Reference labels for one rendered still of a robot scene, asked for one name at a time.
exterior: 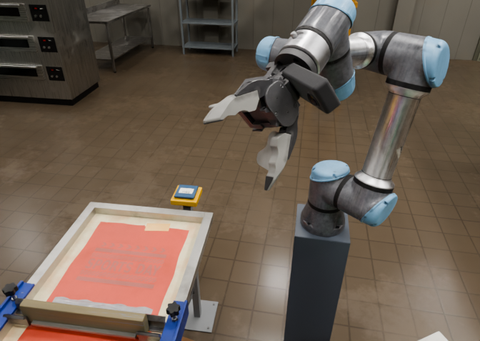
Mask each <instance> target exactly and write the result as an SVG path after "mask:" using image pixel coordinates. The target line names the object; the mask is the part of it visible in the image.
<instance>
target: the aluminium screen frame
mask: <svg viewBox="0 0 480 341"><path fill-rule="evenodd" d="M95 214H111V215H119V216H127V217H142V218H150V219H165V220H173V221H181V222H195V223H201V226H200V228H199V232H198V234H197V237H196V241H195V243H194V246H193V249H192V251H191V255H190V258H189V261H188V264H187V266H186V270H185V272H184V276H183V278H182V281H181V284H180V287H179V291H178V293H177V295H176V299H175V300H176V301H182V302H184V301H185V300H188V302H189V298H190V296H191V291H192V289H193V286H194V282H195V279H196V275H197V272H198V269H199V265H200V263H201V258H202V256H203V253H204V249H205V246H206V242H207V239H208V236H209V233H210V230H211V226H212V223H213V220H214V213H212V212H196V211H188V210H180V209H164V208H155V207H140V206H132V205H124V204H108V203H100V202H99V203H98V202H90V203H89V205H88V206H87V207H86V209H85V210H84V211H83V212H82V213H81V215H80V216H79V217H78V219H77V220H76V221H75V223H73V225H72V226H71V227H70V229H69V230H68V231H67V233H66V234H65V235H64V236H63V237H62V239H61V240H60V241H59V243H58V244H57V245H56V246H55V248H54V249H53V250H52V251H51V253H50V254H49V256H48V257H47V258H46V259H45V260H44V261H43V263H42V264H41V266H40V267H39V268H38V270H37V271H35V273H34V274H33V275H32V277H31V278H30V280H29V281H28V282H27V283H31V284H35V286H34V288H33V289H32V290H31V291H30V293H29V294H28V295H27V296H26V298H25V299H29V300H32V299H33V298H34V297H35V296H36V294H37V293H38V291H39V290H40V289H41V287H42V286H43V285H44V283H45V282H46V281H47V280H48V278H49V276H50V275H51V273H52V272H53V271H54V270H55V269H56V267H57V266H58V264H59V263H60V261H61V260H62V259H63V258H64V256H65V255H66V253H67V252H68V251H69V249H70V248H71V246H72V245H73V244H74V243H75V241H76V240H77V239H78V237H79V236H80V234H81V233H82V232H83V231H84V229H85V228H86V226H87V225H88V223H90V221H91V219H92V218H93V217H94V215H95ZM13 326H14V324H9V321H8V322H7V323H6V324H5V325H4V327H3V328H2V329H1V331H0V341H2V340H3V339H4V338H5V337H6V335H7V334H8V332H9V330H10V329H11V328H12V327H13Z"/></svg>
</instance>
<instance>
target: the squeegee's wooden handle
mask: <svg viewBox="0 0 480 341"><path fill-rule="evenodd" d="M19 308H20V310H21V312H22V314H23V316H27V317H28V318H29V321H31V322H32V321H33V320H38V321H43V322H54V323H59V324H65V325H76V326H82V327H92V328H97V329H103V330H113V331H119V332H130V333H136V332H137V331H143V332H148V331H149V324H148V320H147V316H146V314H142V313H136V312H125V311H119V310H108V309H102V308H96V307H85V306H79V305H68V304H62V303H56V302H45V301H39V300H28V299H24V300H23V301H22V303H21V304H20V305H19Z"/></svg>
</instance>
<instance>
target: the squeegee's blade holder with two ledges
mask: <svg viewBox="0 0 480 341"><path fill-rule="evenodd" d="M31 325H33V326H39V327H48V328H54V329H60V330H70V331H76V332H86V333H91V334H98V335H108V336H113V337H123V338H129V339H136V336H137V335H136V333H130V332H119V331H113V330H103V329H97V328H92V327H82V326H76V325H65V324H59V323H54V322H43V321H38V320H33V321H32V323H31Z"/></svg>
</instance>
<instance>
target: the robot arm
mask: <svg viewBox="0 0 480 341"><path fill-rule="evenodd" d="M355 18H356V7H355V5H354V3H353V1H352V0H317V1H316V2H315V4H314V5H312V6H311V7H310V9H309V12H308V13H307V14H306V16H305V17H304V18H303V20H302V21H301V23H300V24H299V25H298V26H297V28H296V29H295V31H293V32H291V34H290V35H291V36H290V38H289V39H282V38H280V37H279V36H276V37H274V36H267V37H265V38H263V39H262V40H261V41H260V43H259V45H258V46H257V49H256V63H257V65H258V66H259V68H260V69H263V70H265V71H267V73H266V74H265V76H260V77H255V78H250V79H245V80H244V82H243V83H242V84H241V86H240V87H239V88H238V89H237V91H236V92H235V94H232V95H229V96H227V97H226V98H225V99H223V100H222V101H221V102H219V103H218V104H212V105H210V106H209V108H210V109H211V111H210V112H209V113H208V114H207V115H206V117H205V119H204V120H203V123H204V124H210V123H214V122H220V121H223V119H224V118H225V117H227V116H234V115H236V114H237V113H239V115H240V116H241V117H242V119H243V120H244V121H245V122H246V123H247V124H248V125H249V127H250V128H253V129H252V131H253V132H262V131H263V130H264V128H273V127H280V130H279V132H276V131H272V132H271V133H270V134H269V137H268V142H267V145H266V147H265V148H264V149H262V150H261V151H260V152H259V153H258V154H257V158H256V160H257V163H258V165H260V166H262V167H263V168H265V169H267V170H268V174H267V175H266V179H265V186H264V190H266V191H268V190H270V189H271V188H272V186H273V185H274V183H275V181H276V180H277V179H278V177H279V175H280V174H281V172H282V170H283V169H284V167H285V164H286V161H287V160H289V157H290V156H291V153H292V150H293V148H294V145H295V143H296V138H297V133H298V118H299V116H298V115H299V107H300V103H299V102H298V100H299V98H300V97H301V98H303V99H305V100H306V101H307V102H309V103H310V104H312V105H314V106H315V107H317V108H318V109H320V110H321V111H323V112H324V113H326V114H329V113H331V112H332V111H334V110H335V108H337V107H338V106H339V105H340V103H341V102H340V101H343V100H345V99H346V98H348V97H349V96H350V95H351V94H352V93H353V91H354V89H355V69H365V70H368V71H372V72H376V73H378V74H383V75H386V76H387V78H386V82H385V84H386V86H387V88H388V90H389V91H388V94H387V96H386V100H385V102H384V106H383V109H382V111H381V115H380V117H379V120H378V123H377V125H376V129H375V132H374V135H373V138H372V140H371V144H370V147H369V150H368V153H367V156H366V159H365V161H364V165H363V167H362V170H360V171H358V172H356V173H355V175H352V174H349V172H350V169H349V166H348V165H347V164H345V163H344V162H340V161H336V160H326V161H322V162H319V163H317V164H315V165H314V166H313V168H312V170H311V175H310V185H309V196H308V202H307V203H306V205H305V207H304V208H303V210H302V212H301V219H300V221H301V225H302V227H303V228H304V229H305V230H306V231H308V232H310V233H312V234H314V235H316V236H320V237H333V236H336V235H338V234H340V233H341V232H342V231H343V230H344V226H345V221H346V220H345V216H344V212H345V213H346V214H348V215H350V216H352V217H354V218H355V219H357V220H359V221H360V222H363V223H365V224H367V225H369V226H371V227H376V226H378V225H380V224H381V223H382V222H383V221H384V220H385V219H386V218H387V217H388V216H389V215H390V213H391V211H392V210H393V208H394V207H395V205H396V202H397V199H398V197H397V195H396V194H395V193H393V190H394V187H395V185H394V183H393V182H392V180H391V178H392V176H393V174H394V170H395V169H396V165H397V163H398V160H399V157H400V155H401V151H402V149H403V147H404V144H405V141H406V138H407V136H408V133H409V130H410V128H411V125H412V122H413V120H414V117H415V114H416V111H417V109H418V107H419V103H420V101H421V99H422V98H423V97H425V96H426V95H428V94H430V92H431V89H432V88H437V87H439V86H440V85H441V84H442V82H443V79H444V78H445V76H446V73H447V69H448V66H449V57H450V53H449V46H448V44H447V43H446V42H445V41H444V40H441V39H435V38H432V37H431V36H419V35H415V34H407V33H401V32H397V31H365V32H356V33H353V34H351V35H350V36H349V29H350V28H351V27H352V26H353V22H354V20H355Z"/></svg>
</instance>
